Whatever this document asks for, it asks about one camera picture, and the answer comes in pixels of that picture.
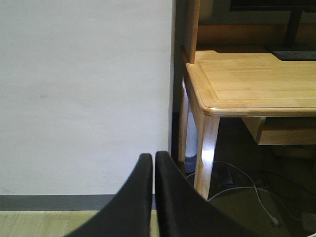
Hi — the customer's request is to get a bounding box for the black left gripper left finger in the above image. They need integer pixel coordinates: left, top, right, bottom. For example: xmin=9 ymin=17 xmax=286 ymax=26
xmin=67 ymin=153 xmax=153 ymax=237

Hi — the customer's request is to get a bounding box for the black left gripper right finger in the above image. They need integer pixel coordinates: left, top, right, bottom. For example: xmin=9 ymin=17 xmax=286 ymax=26
xmin=155 ymin=151 xmax=255 ymax=237

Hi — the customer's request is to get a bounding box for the light wooden desk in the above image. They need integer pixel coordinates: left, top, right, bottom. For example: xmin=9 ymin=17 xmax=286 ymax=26
xmin=178 ymin=0 xmax=316 ymax=198

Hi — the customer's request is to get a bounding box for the black monitor stand base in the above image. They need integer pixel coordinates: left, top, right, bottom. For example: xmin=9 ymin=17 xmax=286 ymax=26
xmin=264 ymin=8 xmax=316 ymax=61

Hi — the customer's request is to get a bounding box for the white cable under desk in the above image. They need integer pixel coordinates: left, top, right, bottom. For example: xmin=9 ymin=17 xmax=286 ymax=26
xmin=185 ymin=160 xmax=307 ymax=227

